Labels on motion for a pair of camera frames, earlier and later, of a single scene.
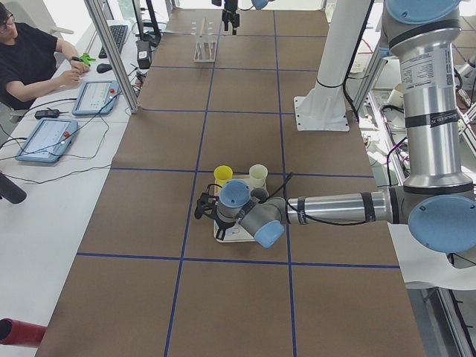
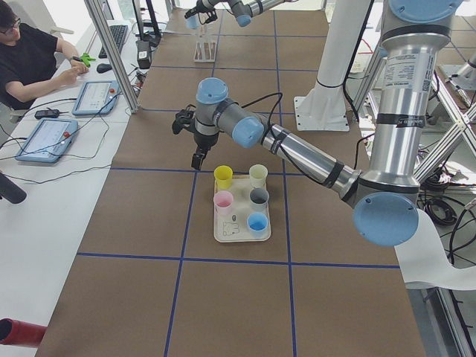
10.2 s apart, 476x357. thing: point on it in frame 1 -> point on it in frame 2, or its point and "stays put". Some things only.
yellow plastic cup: (222, 174) stays put
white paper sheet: (419, 264) stays put
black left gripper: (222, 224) -> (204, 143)
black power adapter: (143, 53) stays put
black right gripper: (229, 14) -> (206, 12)
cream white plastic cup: (258, 176) stays put
